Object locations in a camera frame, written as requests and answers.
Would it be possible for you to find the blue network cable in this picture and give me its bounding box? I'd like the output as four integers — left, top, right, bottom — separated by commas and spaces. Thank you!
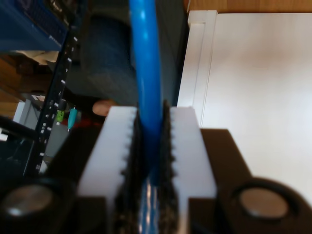
128, 0, 163, 234

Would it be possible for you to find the person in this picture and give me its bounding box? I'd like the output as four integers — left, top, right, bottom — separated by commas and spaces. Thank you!
63, 89, 117, 117

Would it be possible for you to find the green tool handle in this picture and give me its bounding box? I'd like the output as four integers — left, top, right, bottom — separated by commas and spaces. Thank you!
56, 102, 66, 124

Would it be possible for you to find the black server rack frame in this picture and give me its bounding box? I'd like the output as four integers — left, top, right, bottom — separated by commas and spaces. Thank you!
23, 24, 85, 176

